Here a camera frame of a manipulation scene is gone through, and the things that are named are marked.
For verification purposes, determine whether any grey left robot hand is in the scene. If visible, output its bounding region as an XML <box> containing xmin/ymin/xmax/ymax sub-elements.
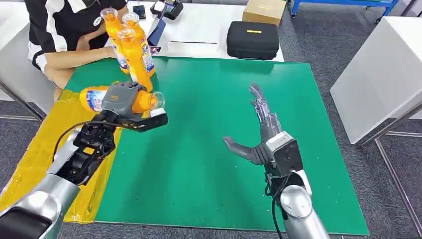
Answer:
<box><xmin>101</xmin><ymin>81</ymin><xmax>150</xmax><ymax>121</ymax></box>

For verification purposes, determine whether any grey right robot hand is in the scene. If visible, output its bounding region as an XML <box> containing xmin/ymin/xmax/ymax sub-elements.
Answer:
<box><xmin>223</xmin><ymin>82</ymin><xmax>283</xmax><ymax>166</ymax></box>

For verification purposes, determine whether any orange drink bottle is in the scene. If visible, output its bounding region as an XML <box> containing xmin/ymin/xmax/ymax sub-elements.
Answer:
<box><xmin>122</xmin><ymin>12</ymin><xmax>156</xmax><ymax>79</ymax></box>
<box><xmin>100</xmin><ymin>7</ymin><xmax>130</xmax><ymax>75</ymax></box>
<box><xmin>116</xmin><ymin>28</ymin><xmax>154</xmax><ymax>93</ymax></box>
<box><xmin>79</xmin><ymin>86</ymin><xmax>166</xmax><ymax>115</ymax></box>

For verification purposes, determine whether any green table mat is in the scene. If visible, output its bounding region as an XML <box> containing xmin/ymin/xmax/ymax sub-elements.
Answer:
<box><xmin>64</xmin><ymin>56</ymin><xmax>370</xmax><ymax>236</ymax></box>

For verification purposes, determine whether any dark blue phone sleeve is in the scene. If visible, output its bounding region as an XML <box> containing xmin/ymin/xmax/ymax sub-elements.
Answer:
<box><xmin>147</xmin><ymin>17</ymin><xmax>167</xmax><ymax>47</ymax></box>

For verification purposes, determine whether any flat white box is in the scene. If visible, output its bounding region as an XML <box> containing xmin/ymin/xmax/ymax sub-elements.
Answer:
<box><xmin>167</xmin><ymin>41</ymin><xmax>219</xmax><ymax>59</ymax></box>

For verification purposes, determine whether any black zip case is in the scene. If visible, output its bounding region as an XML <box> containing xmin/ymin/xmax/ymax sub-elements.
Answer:
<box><xmin>226</xmin><ymin>20</ymin><xmax>280</xmax><ymax>61</ymax></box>

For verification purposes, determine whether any black smartphone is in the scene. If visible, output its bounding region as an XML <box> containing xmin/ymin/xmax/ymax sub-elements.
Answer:
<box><xmin>132</xmin><ymin>4</ymin><xmax>146</xmax><ymax>20</ymax></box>

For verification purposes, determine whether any person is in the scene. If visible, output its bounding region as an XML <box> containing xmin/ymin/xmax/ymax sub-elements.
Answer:
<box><xmin>24</xmin><ymin>0</ymin><xmax>129</xmax><ymax>102</ymax></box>

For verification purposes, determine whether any black card terminal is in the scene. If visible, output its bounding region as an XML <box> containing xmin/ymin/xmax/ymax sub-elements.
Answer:
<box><xmin>150</xmin><ymin>0</ymin><xmax>184</xmax><ymax>20</ymax></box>

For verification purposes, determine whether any large yellow sheet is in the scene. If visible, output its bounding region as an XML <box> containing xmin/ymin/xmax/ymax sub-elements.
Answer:
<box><xmin>0</xmin><ymin>89</ymin><xmax>123</xmax><ymax>224</ymax></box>

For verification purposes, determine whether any white desk with accessories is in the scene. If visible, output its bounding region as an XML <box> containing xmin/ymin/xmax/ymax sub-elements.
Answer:
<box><xmin>104</xmin><ymin>0</ymin><xmax>285</xmax><ymax>62</ymax></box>

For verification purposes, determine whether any white desk with metal leg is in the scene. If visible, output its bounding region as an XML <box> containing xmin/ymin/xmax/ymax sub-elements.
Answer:
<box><xmin>0</xmin><ymin>1</ymin><xmax>57</xmax><ymax>121</ymax></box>

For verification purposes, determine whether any brown cardboard box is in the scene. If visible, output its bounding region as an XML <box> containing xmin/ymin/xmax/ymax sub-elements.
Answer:
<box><xmin>242</xmin><ymin>0</ymin><xmax>287</xmax><ymax>27</ymax></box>

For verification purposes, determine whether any white side table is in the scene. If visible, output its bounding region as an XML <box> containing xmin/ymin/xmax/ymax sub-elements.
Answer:
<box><xmin>329</xmin><ymin>16</ymin><xmax>422</xmax><ymax>238</ymax></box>

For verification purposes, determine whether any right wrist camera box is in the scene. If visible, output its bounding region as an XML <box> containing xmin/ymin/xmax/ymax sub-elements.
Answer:
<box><xmin>265</xmin><ymin>131</ymin><xmax>304</xmax><ymax>177</ymax></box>

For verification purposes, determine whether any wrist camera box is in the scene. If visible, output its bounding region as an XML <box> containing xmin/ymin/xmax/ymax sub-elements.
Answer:
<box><xmin>265</xmin><ymin>131</ymin><xmax>304</xmax><ymax>177</ymax></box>
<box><xmin>120</xmin><ymin>108</ymin><xmax>169</xmax><ymax>133</ymax></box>

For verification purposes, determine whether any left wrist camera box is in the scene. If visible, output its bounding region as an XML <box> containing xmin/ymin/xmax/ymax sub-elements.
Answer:
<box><xmin>120</xmin><ymin>108</ymin><xmax>169</xmax><ymax>133</ymax></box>

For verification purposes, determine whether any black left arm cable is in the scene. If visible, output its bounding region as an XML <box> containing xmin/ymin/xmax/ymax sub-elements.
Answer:
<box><xmin>52</xmin><ymin>120</ymin><xmax>113</xmax><ymax>163</ymax></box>

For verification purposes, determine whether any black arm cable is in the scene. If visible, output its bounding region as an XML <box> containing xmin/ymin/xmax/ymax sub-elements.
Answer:
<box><xmin>263</xmin><ymin>174</ymin><xmax>292</xmax><ymax>239</ymax></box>
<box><xmin>52</xmin><ymin>120</ymin><xmax>113</xmax><ymax>163</ymax></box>

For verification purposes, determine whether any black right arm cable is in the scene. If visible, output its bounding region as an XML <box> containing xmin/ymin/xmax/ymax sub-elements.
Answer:
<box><xmin>263</xmin><ymin>174</ymin><xmax>292</xmax><ymax>239</ymax></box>

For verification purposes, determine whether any blue metal cart frame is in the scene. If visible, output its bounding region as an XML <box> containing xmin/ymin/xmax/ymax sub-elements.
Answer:
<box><xmin>287</xmin><ymin>0</ymin><xmax>398</xmax><ymax>19</ymax></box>

